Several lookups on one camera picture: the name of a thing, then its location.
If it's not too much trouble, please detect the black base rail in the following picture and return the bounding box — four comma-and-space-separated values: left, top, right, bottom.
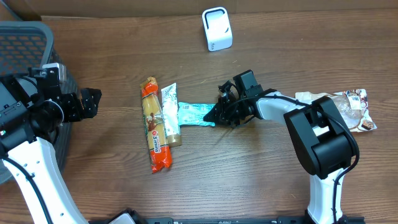
88, 216, 366, 224

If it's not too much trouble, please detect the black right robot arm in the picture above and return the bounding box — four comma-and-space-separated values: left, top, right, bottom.
203, 70, 365, 223

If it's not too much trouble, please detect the teal wipes packet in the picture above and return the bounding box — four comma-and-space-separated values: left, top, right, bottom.
178, 102, 215, 126

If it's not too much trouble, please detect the brown cardboard backdrop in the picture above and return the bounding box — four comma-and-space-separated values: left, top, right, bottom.
1, 0, 397, 20

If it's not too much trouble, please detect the white barcode scanner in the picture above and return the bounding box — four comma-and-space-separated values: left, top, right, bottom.
201, 7, 233, 52

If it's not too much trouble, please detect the dark grey plastic basket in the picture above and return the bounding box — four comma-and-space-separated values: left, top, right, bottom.
1, 21, 79, 184

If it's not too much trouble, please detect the red snack package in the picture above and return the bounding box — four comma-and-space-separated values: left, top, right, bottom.
140, 77, 172, 174

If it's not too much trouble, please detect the clear beige zip pouch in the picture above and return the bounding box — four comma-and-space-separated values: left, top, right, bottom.
295, 88, 377, 133

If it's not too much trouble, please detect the white Pantene tube gold cap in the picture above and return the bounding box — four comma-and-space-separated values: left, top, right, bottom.
161, 83, 182, 147

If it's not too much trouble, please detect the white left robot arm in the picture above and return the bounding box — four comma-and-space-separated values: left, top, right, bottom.
1, 73, 101, 223

